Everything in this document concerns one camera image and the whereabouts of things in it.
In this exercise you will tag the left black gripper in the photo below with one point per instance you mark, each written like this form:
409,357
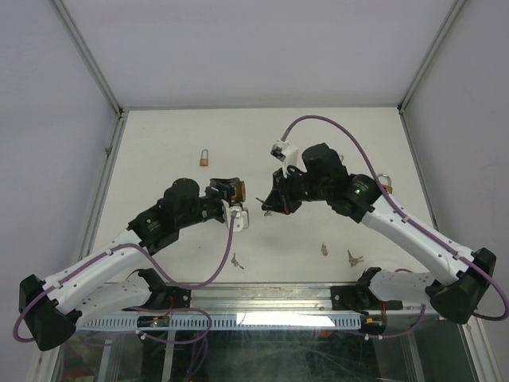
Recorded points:
221,189

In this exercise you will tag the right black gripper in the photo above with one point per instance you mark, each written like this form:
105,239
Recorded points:
279,198

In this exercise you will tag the large brass padlock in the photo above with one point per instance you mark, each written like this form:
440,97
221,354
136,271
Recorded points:
240,193
386,182

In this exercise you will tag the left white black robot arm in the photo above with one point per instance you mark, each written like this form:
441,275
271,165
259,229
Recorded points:
124,274

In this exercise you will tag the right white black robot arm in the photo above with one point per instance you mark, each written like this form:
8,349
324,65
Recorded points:
455,278

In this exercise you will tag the small brass padlock left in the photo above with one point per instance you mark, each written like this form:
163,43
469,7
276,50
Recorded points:
204,158

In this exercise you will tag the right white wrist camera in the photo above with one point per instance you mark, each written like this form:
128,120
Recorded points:
286,153

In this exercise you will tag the aluminium front rail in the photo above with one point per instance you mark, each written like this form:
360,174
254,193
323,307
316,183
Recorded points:
238,298

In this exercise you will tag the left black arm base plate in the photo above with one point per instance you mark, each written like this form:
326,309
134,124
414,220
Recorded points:
170,297

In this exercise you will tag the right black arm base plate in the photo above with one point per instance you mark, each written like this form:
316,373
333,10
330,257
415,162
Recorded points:
360,300

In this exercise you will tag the slotted grey cable duct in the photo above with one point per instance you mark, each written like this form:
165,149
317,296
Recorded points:
240,321

